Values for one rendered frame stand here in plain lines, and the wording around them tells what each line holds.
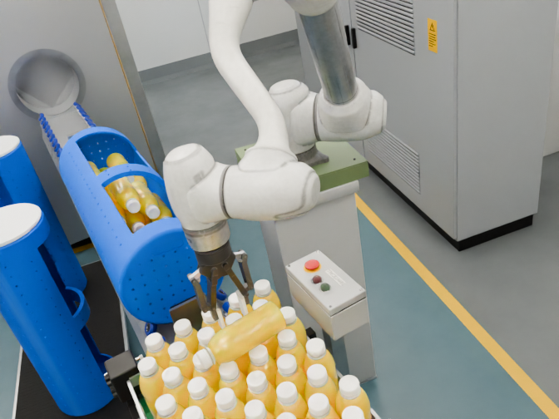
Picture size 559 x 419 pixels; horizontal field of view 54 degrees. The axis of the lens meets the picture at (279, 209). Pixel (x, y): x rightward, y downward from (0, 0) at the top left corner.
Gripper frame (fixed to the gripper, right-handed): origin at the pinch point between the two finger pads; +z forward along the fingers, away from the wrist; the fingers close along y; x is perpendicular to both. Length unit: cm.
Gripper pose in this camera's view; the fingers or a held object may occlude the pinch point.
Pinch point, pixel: (231, 312)
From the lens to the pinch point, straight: 126.4
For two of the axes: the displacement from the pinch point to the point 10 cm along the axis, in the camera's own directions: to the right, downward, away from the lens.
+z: 1.7, 8.2, 5.4
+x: 4.8, 4.1, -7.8
